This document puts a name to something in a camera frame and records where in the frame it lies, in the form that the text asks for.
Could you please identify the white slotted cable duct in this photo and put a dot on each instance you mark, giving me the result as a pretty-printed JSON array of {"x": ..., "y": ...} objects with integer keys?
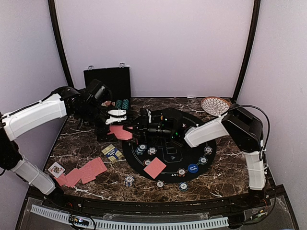
[{"x": 129, "y": 222}]

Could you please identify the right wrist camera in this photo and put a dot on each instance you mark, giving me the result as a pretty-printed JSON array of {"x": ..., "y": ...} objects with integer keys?
[{"x": 172, "y": 118}]

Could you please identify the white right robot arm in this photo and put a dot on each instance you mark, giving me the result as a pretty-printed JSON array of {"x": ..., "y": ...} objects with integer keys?
[{"x": 235, "y": 129}]

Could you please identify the brown poker chip stack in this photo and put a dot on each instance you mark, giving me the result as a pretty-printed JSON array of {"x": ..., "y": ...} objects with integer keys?
[{"x": 160, "y": 184}]

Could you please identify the gold card box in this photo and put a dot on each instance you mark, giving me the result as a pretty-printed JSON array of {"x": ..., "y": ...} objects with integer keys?
[{"x": 112, "y": 153}]

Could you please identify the black poker chip case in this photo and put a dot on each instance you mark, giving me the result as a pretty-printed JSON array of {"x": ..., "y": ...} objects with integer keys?
[{"x": 116, "y": 79}]

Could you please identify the spilled red cards on table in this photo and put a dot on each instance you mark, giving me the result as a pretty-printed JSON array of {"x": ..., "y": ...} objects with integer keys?
[{"x": 85, "y": 174}]

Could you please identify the blue round blind button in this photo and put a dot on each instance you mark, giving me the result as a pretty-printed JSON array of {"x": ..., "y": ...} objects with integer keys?
[{"x": 193, "y": 168}]

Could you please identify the red cards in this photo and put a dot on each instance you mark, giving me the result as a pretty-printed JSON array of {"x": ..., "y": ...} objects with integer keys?
[
  {"x": 85, "y": 174},
  {"x": 155, "y": 168}
]

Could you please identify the blue tan chip stack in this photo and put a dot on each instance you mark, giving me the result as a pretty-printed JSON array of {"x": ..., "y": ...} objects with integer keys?
[
  {"x": 208, "y": 150},
  {"x": 151, "y": 151}
]

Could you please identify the green and blue chip row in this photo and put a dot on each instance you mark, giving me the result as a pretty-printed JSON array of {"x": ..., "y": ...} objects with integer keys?
[{"x": 118, "y": 104}]

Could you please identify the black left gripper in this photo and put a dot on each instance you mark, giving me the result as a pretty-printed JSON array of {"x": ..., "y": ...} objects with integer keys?
[{"x": 99, "y": 131}]

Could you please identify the black right frame post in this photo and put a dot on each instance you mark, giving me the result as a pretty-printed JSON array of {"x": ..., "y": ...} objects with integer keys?
[{"x": 248, "y": 50}]

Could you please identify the face-up queen card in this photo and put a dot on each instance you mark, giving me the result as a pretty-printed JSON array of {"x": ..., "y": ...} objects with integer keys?
[{"x": 56, "y": 169}]

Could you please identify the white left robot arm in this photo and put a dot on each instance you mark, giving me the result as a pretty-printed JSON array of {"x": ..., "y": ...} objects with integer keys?
[{"x": 20, "y": 122}]

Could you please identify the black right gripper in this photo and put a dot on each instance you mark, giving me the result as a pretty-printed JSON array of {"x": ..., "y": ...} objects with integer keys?
[{"x": 142, "y": 127}]

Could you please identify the red card deck in case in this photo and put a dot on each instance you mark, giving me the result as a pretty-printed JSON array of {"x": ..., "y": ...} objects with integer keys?
[{"x": 108, "y": 104}]

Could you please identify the red card deck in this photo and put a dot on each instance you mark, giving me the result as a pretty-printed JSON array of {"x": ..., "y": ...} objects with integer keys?
[
  {"x": 120, "y": 133},
  {"x": 108, "y": 104}
]

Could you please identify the round black poker mat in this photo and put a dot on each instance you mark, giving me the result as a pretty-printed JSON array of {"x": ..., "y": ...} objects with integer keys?
[{"x": 174, "y": 157}]

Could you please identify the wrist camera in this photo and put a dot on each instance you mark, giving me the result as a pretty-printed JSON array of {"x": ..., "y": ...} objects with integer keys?
[
  {"x": 172, "y": 118},
  {"x": 99, "y": 93}
]

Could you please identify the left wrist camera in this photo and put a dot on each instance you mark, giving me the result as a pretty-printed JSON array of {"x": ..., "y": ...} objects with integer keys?
[{"x": 99, "y": 93}]

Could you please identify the teal and blue chip row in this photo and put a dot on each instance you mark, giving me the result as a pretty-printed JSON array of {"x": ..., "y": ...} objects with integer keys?
[{"x": 125, "y": 104}]

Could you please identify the blue chip stack on table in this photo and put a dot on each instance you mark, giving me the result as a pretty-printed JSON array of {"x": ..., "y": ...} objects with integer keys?
[{"x": 129, "y": 181}]

